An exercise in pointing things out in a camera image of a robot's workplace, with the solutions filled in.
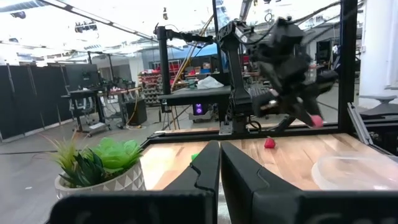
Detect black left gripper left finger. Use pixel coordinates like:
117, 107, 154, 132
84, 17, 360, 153
45, 140, 221, 224

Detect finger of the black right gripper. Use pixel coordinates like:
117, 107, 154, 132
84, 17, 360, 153
287, 99, 312, 125
303, 93, 324, 125

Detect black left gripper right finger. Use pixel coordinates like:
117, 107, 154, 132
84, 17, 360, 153
220, 141, 398, 224

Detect pink toy fruit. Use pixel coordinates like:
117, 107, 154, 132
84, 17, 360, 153
310, 114, 325, 128

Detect clear plastic tupperware container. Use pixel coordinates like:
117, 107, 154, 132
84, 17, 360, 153
311, 153, 398, 191

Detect white patterned plant pot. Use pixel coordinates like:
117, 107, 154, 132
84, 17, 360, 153
54, 160, 147, 200

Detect computer with purple light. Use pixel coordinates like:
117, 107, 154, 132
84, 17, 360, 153
192, 103, 208, 116

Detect white crumpled cloth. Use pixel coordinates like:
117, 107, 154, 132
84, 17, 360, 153
196, 75, 224, 90

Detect green artificial succulent plant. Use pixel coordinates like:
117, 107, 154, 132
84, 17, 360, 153
42, 130, 144, 189

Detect dark table with white cloth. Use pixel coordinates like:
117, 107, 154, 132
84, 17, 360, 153
157, 84, 233, 125

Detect black floor box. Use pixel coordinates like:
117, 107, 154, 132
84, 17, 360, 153
125, 97, 148, 126

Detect shelf with red bins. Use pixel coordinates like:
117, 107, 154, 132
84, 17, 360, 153
137, 68, 164, 106

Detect black standing desk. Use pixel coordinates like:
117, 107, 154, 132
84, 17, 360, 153
61, 88, 112, 135

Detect black partition panels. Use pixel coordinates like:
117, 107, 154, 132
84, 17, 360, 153
0, 63, 75, 141

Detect black aluminium table frame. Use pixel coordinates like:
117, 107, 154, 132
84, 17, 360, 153
141, 0, 398, 156

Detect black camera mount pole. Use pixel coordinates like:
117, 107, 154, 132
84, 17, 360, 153
153, 23, 216, 96

